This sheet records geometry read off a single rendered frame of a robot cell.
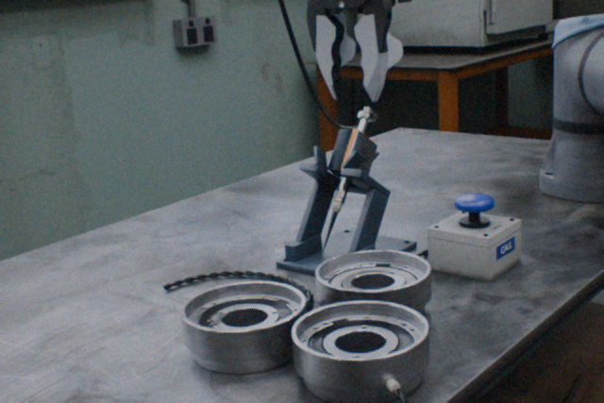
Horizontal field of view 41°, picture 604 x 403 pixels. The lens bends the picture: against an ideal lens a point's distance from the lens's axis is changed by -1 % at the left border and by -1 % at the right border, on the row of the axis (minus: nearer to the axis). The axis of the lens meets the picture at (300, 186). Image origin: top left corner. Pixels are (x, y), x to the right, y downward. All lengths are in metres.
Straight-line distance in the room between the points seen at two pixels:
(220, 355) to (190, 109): 2.09
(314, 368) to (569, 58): 0.61
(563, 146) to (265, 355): 0.58
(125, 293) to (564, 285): 0.44
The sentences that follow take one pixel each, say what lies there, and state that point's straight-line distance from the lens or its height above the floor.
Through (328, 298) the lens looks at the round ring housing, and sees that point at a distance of 0.72.
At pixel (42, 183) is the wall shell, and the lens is 2.40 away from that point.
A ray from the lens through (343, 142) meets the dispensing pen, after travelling 0.87.
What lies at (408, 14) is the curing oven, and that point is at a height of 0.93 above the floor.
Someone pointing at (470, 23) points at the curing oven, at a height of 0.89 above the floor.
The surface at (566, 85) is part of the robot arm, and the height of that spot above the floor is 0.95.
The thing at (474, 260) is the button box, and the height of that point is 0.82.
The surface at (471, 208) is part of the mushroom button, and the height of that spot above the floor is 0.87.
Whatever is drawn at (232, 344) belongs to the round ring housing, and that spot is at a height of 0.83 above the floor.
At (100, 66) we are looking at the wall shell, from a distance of 2.48.
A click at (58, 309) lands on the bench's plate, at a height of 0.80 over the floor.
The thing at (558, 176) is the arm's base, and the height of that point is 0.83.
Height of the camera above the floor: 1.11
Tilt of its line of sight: 15 degrees down
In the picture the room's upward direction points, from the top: 4 degrees counter-clockwise
